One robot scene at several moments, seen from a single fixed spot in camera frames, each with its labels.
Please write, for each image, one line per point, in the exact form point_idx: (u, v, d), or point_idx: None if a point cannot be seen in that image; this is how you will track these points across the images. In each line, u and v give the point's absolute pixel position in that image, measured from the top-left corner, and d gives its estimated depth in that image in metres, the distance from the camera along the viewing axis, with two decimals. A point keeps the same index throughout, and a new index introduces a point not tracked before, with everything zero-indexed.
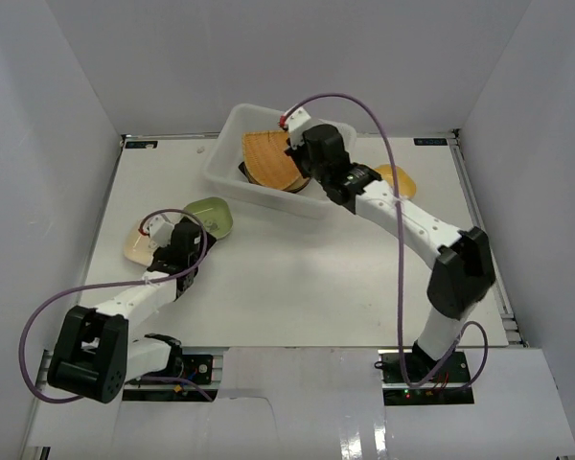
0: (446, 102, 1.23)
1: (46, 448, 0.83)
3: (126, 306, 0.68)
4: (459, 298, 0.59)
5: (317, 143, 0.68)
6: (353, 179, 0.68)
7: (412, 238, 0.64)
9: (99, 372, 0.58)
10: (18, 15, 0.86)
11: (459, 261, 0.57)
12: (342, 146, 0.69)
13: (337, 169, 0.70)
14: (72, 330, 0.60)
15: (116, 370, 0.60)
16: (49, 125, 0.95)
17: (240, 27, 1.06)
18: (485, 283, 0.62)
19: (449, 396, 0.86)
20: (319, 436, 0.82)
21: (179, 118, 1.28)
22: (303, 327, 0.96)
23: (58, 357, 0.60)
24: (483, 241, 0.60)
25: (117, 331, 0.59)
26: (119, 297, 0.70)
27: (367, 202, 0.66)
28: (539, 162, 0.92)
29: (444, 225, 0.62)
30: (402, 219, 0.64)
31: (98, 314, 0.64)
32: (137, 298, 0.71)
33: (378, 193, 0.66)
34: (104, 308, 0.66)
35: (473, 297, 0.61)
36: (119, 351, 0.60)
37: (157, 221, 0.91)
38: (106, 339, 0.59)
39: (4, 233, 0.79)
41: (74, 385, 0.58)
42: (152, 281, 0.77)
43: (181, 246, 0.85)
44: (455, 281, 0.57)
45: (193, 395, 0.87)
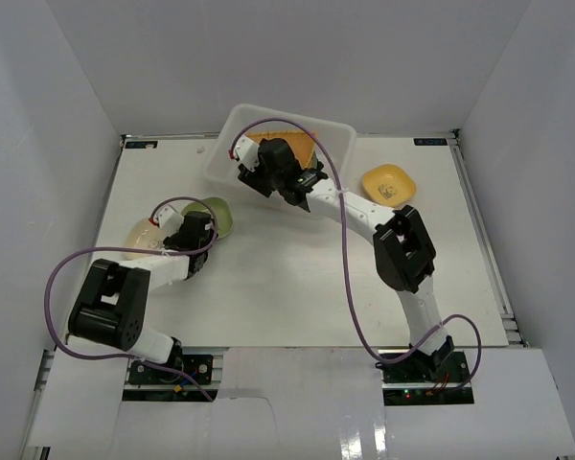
0: (446, 101, 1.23)
1: (47, 448, 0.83)
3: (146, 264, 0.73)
4: (402, 271, 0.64)
5: (269, 154, 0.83)
6: (302, 181, 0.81)
7: (355, 223, 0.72)
9: (119, 318, 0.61)
10: (18, 16, 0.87)
11: (393, 235, 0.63)
12: (291, 154, 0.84)
13: (288, 173, 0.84)
14: (95, 278, 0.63)
15: (133, 320, 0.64)
16: (48, 124, 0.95)
17: (240, 27, 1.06)
18: (428, 256, 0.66)
19: (449, 396, 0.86)
20: (319, 436, 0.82)
21: (178, 118, 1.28)
22: (303, 327, 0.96)
23: (80, 305, 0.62)
24: (416, 217, 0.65)
25: (139, 279, 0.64)
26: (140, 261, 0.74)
27: (315, 198, 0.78)
28: (538, 162, 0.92)
29: (380, 207, 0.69)
30: (345, 208, 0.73)
31: (120, 266, 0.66)
32: (155, 263, 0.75)
33: (324, 190, 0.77)
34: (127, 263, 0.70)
35: (419, 271, 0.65)
36: (138, 300, 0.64)
37: (166, 212, 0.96)
38: (131, 285, 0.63)
39: (4, 234, 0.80)
41: (93, 332, 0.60)
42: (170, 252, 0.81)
43: (193, 230, 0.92)
44: (394, 255, 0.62)
45: (193, 395, 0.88)
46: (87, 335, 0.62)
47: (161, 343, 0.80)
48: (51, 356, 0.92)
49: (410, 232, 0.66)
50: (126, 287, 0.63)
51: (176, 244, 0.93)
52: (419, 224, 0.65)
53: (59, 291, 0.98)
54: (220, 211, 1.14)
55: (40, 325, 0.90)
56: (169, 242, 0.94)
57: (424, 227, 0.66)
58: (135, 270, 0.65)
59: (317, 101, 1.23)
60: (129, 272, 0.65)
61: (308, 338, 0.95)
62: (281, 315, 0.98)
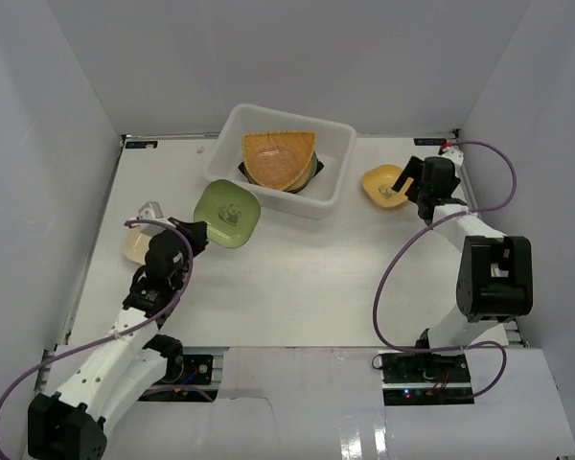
0: (446, 101, 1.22)
1: None
3: (90, 384, 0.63)
4: (474, 282, 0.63)
5: (429, 166, 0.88)
6: (441, 202, 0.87)
7: (456, 231, 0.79)
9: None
10: (19, 17, 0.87)
11: (486, 247, 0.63)
12: (449, 175, 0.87)
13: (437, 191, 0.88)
14: (36, 421, 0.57)
15: (91, 448, 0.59)
16: (47, 123, 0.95)
17: (240, 27, 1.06)
18: (519, 300, 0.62)
19: (449, 396, 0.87)
20: (319, 436, 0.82)
21: (178, 117, 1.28)
22: (304, 327, 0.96)
23: (34, 445, 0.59)
24: (522, 248, 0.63)
25: (77, 428, 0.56)
26: (84, 373, 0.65)
27: (441, 211, 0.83)
28: (539, 162, 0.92)
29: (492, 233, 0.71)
30: (456, 220, 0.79)
31: (60, 402, 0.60)
32: (107, 368, 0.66)
33: (452, 207, 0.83)
34: (68, 393, 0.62)
35: (495, 303, 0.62)
36: (88, 439, 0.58)
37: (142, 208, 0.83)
38: (71, 434, 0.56)
39: (4, 233, 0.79)
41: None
42: (123, 333, 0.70)
43: (157, 269, 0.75)
44: (474, 264, 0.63)
45: (193, 395, 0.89)
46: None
47: (151, 383, 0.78)
48: (51, 356, 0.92)
49: (513, 266, 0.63)
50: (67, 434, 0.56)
51: (142, 288, 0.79)
52: (522, 260, 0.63)
53: (59, 291, 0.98)
54: (251, 213, 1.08)
55: (40, 325, 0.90)
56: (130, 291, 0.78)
57: (528, 266, 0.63)
58: (75, 413, 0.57)
59: (317, 101, 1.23)
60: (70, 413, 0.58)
61: (308, 339, 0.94)
62: (282, 315, 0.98)
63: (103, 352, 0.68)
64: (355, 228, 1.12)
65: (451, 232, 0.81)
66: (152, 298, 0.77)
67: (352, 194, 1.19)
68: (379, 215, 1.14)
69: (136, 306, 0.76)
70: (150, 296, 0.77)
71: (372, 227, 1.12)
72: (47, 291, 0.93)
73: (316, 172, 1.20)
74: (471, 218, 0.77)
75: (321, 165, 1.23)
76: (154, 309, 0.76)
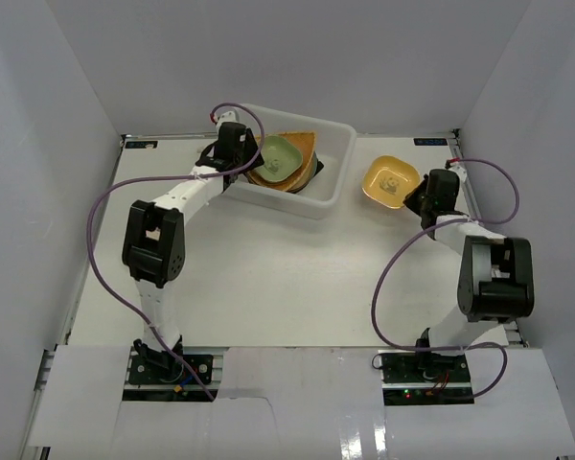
0: (446, 101, 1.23)
1: (47, 448, 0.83)
3: (178, 201, 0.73)
4: (476, 281, 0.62)
5: (434, 177, 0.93)
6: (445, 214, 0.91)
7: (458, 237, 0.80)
9: (163, 256, 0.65)
10: (19, 16, 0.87)
11: (485, 246, 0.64)
12: (452, 190, 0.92)
13: (440, 203, 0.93)
14: (135, 220, 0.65)
15: (176, 255, 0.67)
16: (47, 124, 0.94)
17: (240, 27, 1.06)
18: (519, 301, 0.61)
19: (449, 396, 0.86)
20: (320, 437, 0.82)
21: (178, 117, 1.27)
22: (303, 327, 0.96)
23: (128, 243, 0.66)
24: (520, 250, 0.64)
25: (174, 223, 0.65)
26: (172, 195, 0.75)
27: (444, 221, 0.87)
28: (539, 162, 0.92)
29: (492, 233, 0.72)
30: (459, 226, 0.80)
31: (156, 207, 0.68)
32: (192, 195, 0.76)
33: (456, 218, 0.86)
34: (162, 202, 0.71)
35: (497, 303, 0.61)
36: (177, 240, 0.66)
37: (230, 115, 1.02)
38: (169, 227, 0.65)
39: (4, 233, 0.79)
41: (143, 264, 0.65)
42: (202, 177, 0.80)
43: (226, 141, 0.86)
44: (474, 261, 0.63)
45: (193, 395, 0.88)
46: (138, 269, 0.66)
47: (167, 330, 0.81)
48: (51, 356, 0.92)
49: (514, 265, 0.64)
50: (164, 228, 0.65)
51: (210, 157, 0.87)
52: (520, 262, 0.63)
53: (59, 291, 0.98)
54: (290, 167, 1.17)
55: (40, 324, 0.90)
56: (201, 156, 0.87)
57: (528, 267, 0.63)
58: (171, 214, 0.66)
59: (317, 101, 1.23)
60: (165, 215, 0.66)
61: (308, 339, 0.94)
62: (283, 315, 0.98)
63: (188, 184, 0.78)
64: (355, 227, 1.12)
65: (456, 241, 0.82)
66: (218, 163, 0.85)
67: (352, 194, 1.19)
68: (379, 215, 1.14)
69: (206, 166, 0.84)
70: (218, 161, 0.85)
71: (372, 227, 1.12)
72: (47, 290, 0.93)
73: (316, 172, 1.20)
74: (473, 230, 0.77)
75: (321, 165, 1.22)
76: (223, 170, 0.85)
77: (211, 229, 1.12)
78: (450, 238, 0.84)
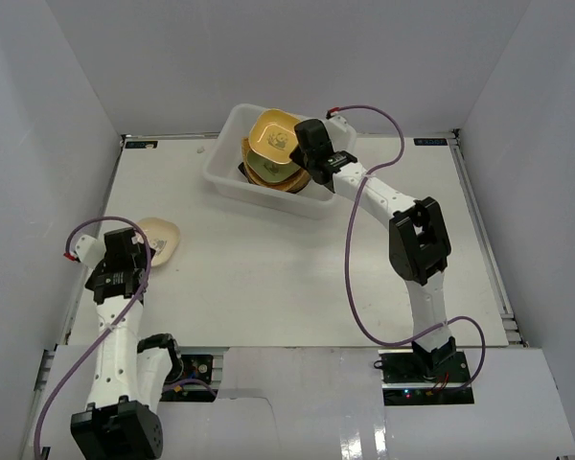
0: (446, 101, 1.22)
1: (46, 448, 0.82)
3: (117, 378, 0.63)
4: (412, 261, 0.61)
5: (302, 133, 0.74)
6: (333, 162, 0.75)
7: (370, 203, 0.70)
9: (142, 446, 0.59)
10: (19, 16, 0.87)
11: (411, 223, 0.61)
12: (325, 134, 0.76)
13: (321, 153, 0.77)
14: (90, 435, 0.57)
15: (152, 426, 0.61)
16: (47, 124, 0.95)
17: (240, 27, 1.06)
18: (442, 253, 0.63)
19: (449, 396, 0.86)
20: (319, 437, 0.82)
21: (178, 117, 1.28)
22: (303, 327, 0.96)
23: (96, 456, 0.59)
24: (435, 209, 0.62)
25: (132, 416, 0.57)
26: (103, 374, 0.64)
27: (341, 179, 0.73)
28: (539, 162, 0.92)
29: (403, 195, 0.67)
30: (365, 189, 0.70)
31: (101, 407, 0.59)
32: (124, 361, 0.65)
33: (351, 172, 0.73)
34: (98, 394, 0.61)
35: (427, 262, 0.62)
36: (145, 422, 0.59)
37: (83, 241, 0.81)
38: (129, 425, 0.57)
39: (3, 233, 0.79)
41: (125, 454, 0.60)
42: (115, 323, 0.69)
43: (119, 248, 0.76)
44: (405, 242, 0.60)
45: (193, 395, 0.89)
46: None
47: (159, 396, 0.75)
48: (51, 356, 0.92)
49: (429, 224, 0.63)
50: (126, 427, 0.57)
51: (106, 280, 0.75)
52: (438, 219, 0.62)
53: (58, 291, 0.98)
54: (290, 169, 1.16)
55: (40, 325, 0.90)
56: (96, 286, 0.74)
57: (443, 221, 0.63)
58: (124, 411, 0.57)
59: (316, 102, 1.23)
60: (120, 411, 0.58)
61: (308, 339, 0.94)
62: (282, 315, 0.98)
63: (107, 345, 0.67)
64: (355, 227, 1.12)
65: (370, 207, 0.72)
66: (121, 279, 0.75)
67: None
68: None
69: (110, 294, 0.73)
70: (118, 278, 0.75)
71: (372, 227, 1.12)
72: (47, 290, 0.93)
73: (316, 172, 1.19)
74: (385, 198, 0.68)
75: None
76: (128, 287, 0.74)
77: (211, 229, 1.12)
78: (362, 204, 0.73)
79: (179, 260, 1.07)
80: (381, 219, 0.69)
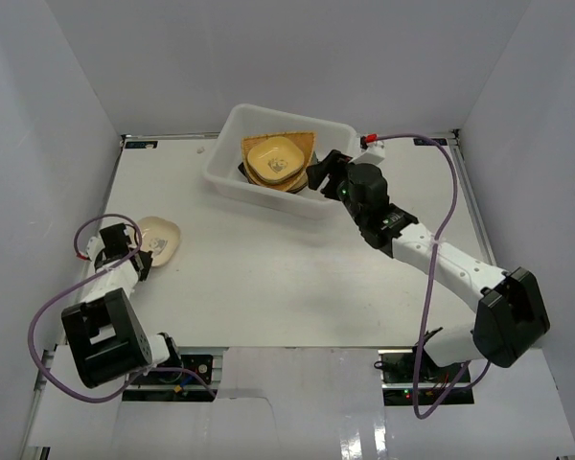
0: (446, 101, 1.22)
1: (46, 448, 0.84)
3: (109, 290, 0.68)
4: (509, 346, 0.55)
5: (361, 188, 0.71)
6: (389, 222, 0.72)
7: (448, 278, 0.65)
9: (127, 339, 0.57)
10: (19, 16, 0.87)
11: (506, 301, 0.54)
12: (384, 191, 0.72)
13: (376, 212, 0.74)
14: (78, 324, 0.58)
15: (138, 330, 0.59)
16: (47, 123, 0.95)
17: (239, 27, 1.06)
18: (539, 331, 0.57)
19: (450, 396, 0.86)
20: (319, 437, 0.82)
21: (178, 117, 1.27)
22: (303, 327, 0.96)
23: (80, 360, 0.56)
24: (530, 283, 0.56)
25: (118, 297, 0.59)
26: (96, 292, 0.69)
27: (404, 244, 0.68)
28: (539, 162, 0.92)
29: (488, 267, 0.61)
30: (438, 259, 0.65)
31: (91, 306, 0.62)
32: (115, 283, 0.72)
33: (415, 236, 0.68)
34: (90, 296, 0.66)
35: (523, 344, 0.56)
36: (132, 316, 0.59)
37: (92, 242, 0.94)
38: (115, 307, 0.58)
39: (3, 232, 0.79)
41: (109, 364, 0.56)
42: (113, 265, 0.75)
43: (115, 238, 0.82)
44: (501, 325, 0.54)
45: (193, 395, 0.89)
46: (106, 376, 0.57)
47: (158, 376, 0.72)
48: (51, 356, 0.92)
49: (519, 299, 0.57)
50: (112, 310, 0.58)
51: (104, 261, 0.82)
52: (532, 292, 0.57)
53: (59, 291, 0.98)
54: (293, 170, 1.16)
55: (40, 324, 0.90)
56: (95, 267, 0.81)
57: (539, 297, 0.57)
58: (108, 294, 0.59)
59: (316, 102, 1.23)
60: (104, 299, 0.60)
61: (308, 338, 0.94)
62: (282, 315, 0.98)
63: (103, 280, 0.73)
64: (355, 227, 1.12)
65: (448, 281, 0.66)
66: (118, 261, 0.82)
67: None
68: None
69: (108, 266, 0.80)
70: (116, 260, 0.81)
71: None
72: (47, 290, 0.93)
73: None
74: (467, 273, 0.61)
75: None
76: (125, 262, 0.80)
77: (211, 229, 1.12)
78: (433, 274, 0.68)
79: (179, 260, 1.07)
80: (461, 293, 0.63)
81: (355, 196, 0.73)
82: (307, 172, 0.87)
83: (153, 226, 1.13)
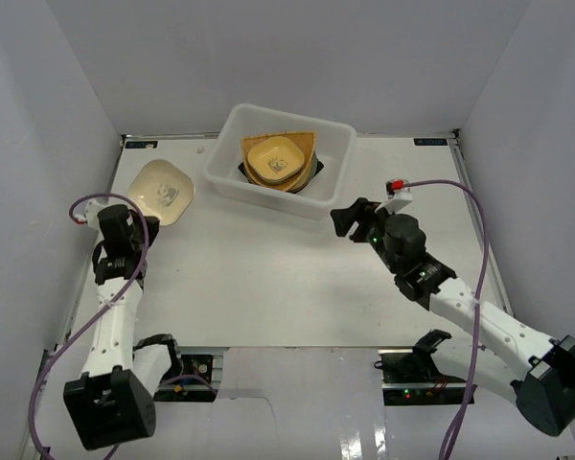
0: (446, 101, 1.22)
1: None
3: (112, 350, 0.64)
4: (558, 419, 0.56)
5: (400, 241, 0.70)
6: (425, 276, 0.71)
7: (493, 342, 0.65)
9: (133, 423, 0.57)
10: (19, 16, 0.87)
11: (555, 374, 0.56)
12: (423, 242, 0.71)
13: (412, 263, 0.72)
14: (81, 402, 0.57)
15: (146, 404, 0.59)
16: (47, 123, 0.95)
17: (240, 27, 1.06)
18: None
19: (449, 396, 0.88)
20: (319, 437, 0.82)
21: (178, 117, 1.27)
22: (304, 327, 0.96)
23: (86, 436, 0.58)
24: None
25: (125, 383, 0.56)
26: (100, 346, 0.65)
27: (444, 300, 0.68)
28: (539, 163, 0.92)
29: (533, 333, 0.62)
30: (481, 321, 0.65)
31: (93, 378, 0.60)
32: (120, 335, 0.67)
33: (454, 291, 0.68)
34: (90, 366, 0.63)
35: (571, 416, 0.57)
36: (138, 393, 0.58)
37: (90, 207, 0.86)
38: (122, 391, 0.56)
39: (3, 233, 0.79)
41: (113, 435, 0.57)
42: (114, 300, 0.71)
43: (116, 235, 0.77)
44: (552, 399, 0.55)
45: (193, 395, 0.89)
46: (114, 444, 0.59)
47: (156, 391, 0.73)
48: (51, 356, 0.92)
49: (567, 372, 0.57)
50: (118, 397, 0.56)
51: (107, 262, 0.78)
52: None
53: (59, 291, 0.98)
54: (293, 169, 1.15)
55: (40, 325, 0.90)
56: (97, 269, 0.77)
57: None
58: (115, 377, 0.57)
59: (316, 102, 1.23)
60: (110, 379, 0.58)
61: (308, 338, 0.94)
62: (283, 315, 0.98)
63: (105, 321, 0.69)
64: None
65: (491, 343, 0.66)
66: (121, 264, 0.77)
67: (352, 194, 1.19)
68: None
69: (111, 275, 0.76)
70: (118, 263, 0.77)
71: None
72: (47, 290, 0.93)
73: (316, 172, 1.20)
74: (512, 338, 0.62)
75: (321, 165, 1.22)
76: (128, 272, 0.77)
77: (211, 230, 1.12)
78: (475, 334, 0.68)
79: (179, 260, 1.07)
80: (506, 357, 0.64)
81: (391, 247, 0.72)
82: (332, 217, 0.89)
83: (156, 171, 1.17)
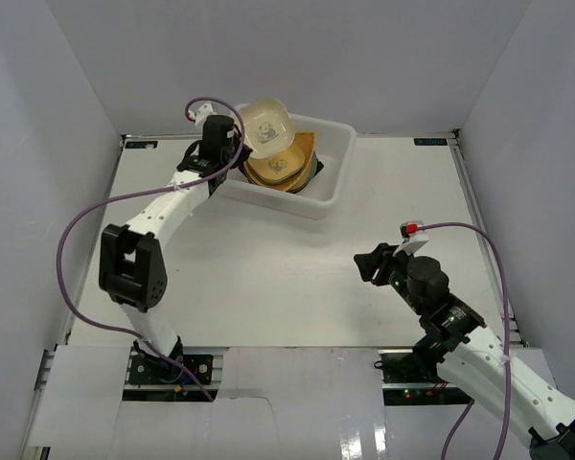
0: (446, 102, 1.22)
1: (47, 448, 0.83)
3: (154, 220, 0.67)
4: None
5: (423, 284, 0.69)
6: (453, 320, 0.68)
7: (517, 397, 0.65)
9: (142, 287, 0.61)
10: (19, 16, 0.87)
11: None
12: (447, 285, 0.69)
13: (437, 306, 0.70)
14: (111, 246, 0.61)
15: (156, 280, 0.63)
16: (46, 123, 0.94)
17: (240, 27, 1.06)
18: None
19: (449, 396, 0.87)
20: (319, 436, 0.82)
21: (178, 118, 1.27)
22: (304, 327, 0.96)
23: (104, 270, 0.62)
24: None
25: (147, 253, 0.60)
26: (149, 213, 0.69)
27: (471, 351, 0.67)
28: (539, 163, 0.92)
29: (561, 397, 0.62)
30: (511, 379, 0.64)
31: (130, 231, 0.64)
32: (168, 212, 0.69)
33: (483, 343, 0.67)
34: (135, 222, 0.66)
35: None
36: (155, 265, 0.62)
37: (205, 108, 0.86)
38: (143, 258, 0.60)
39: (3, 233, 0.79)
41: (121, 289, 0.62)
42: (181, 187, 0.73)
43: (214, 140, 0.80)
44: None
45: (193, 395, 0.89)
46: (118, 296, 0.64)
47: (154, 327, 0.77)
48: (51, 356, 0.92)
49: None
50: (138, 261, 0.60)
51: (194, 157, 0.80)
52: None
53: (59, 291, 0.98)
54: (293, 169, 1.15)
55: (40, 325, 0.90)
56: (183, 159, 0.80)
57: None
58: (144, 241, 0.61)
59: (316, 101, 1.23)
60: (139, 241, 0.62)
61: (308, 338, 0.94)
62: (283, 315, 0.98)
63: (165, 197, 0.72)
64: (354, 227, 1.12)
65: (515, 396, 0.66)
66: (204, 165, 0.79)
67: (352, 194, 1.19)
68: (379, 216, 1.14)
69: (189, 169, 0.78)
70: (202, 163, 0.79)
71: (372, 226, 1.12)
72: (47, 290, 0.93)
73: (316, 172, 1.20)
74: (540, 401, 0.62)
75: (321, 165, 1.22)
76: (206, 173, 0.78)
77: (211, 230, 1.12)
78: (498, 387, 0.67)
79: (179, 260, 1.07)
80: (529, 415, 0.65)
81: (414, 289, 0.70)
82: (356, 260, 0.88)
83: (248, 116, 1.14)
